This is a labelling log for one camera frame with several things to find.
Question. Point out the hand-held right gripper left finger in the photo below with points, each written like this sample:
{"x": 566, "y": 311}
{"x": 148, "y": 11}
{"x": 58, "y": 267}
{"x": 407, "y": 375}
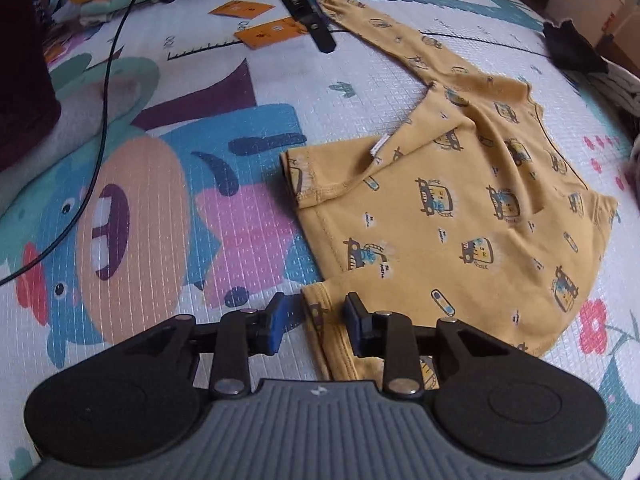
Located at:
{"x": 274, "y": 327}

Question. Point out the black folded cloth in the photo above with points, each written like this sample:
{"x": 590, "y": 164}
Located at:
{"x": 570, "y": 47}

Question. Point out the orange card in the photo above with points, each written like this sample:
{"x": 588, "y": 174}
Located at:
{"x": 240, "y": 8}
{"x": 270, "y": 32}

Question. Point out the white folded cloth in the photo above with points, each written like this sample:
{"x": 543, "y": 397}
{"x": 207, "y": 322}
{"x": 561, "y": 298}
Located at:
{"x": 620, "y": 90}

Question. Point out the black tripod leg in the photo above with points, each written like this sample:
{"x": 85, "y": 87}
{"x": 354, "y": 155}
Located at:
{"x": 310, "y": 15}

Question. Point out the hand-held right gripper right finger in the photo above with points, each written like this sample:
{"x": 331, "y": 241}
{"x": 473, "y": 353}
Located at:
{"x": 351, "y": 322}

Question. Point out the colourful cartoon play mat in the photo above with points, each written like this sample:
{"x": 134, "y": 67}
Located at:
{"x": 210, "y": 150}

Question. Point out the mint green cloth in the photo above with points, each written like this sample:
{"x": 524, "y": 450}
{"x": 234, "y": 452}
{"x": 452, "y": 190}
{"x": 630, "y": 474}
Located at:
{"x": 100, "y": 7}

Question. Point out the dark maroon cloth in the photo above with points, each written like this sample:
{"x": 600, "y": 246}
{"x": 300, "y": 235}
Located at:
{"x": 22, "y": 60}

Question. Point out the yellow printed shirt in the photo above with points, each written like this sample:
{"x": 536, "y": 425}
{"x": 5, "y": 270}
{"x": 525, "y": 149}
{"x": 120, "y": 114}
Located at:
{"x": 450, "y": 200}

